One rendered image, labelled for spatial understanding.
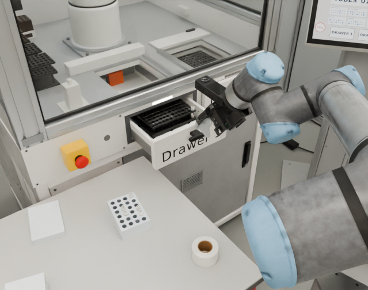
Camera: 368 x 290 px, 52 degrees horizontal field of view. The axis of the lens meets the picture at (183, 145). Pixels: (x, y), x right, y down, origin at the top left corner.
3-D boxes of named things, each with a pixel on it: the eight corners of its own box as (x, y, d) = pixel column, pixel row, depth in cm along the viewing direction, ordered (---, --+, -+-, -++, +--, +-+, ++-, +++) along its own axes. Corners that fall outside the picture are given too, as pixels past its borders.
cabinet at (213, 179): (253, 213, 211) (274, 87, 162) (80, 321, 163) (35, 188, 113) (158, 132, 271) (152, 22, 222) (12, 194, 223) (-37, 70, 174)
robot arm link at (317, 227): (373, 250, 87) (389, 262, 39) (310, 268, 91) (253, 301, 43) (350, 200, 91) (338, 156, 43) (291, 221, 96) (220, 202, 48)
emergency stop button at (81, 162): (90, 166, 113) (88, 156, 110) (78, 172, 111) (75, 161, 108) (86, 161, 115) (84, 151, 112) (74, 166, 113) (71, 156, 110)
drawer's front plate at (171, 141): (226, 137, 130) (228, 110, 124) (155, 171, 117) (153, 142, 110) (222, 134, 132) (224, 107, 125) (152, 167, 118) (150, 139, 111)
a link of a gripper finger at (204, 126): (197, 145, 110) (213, 132, 102) (187, 128, 111) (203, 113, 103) (205, 142, 111) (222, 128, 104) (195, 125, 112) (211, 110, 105)
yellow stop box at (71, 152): (93, 164, 116) (89, 145, 112) (71, 174, 113) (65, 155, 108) (86, 156, 119) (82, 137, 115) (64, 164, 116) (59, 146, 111)
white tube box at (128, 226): (151, 229, 106) (150, 220, 104) (122, 240, 103) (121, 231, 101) (134, 200, 115) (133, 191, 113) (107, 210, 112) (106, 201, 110)
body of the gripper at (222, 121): (215, 138, 102) (236, 119, 92) (200, 111, 103) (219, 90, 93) (236, 128, 106) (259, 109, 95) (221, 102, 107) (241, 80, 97)
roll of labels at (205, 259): (199, 271, 96) (199, 262, 93) (186, 251, 101) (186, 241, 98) (223, 260, 98) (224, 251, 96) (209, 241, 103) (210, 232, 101)
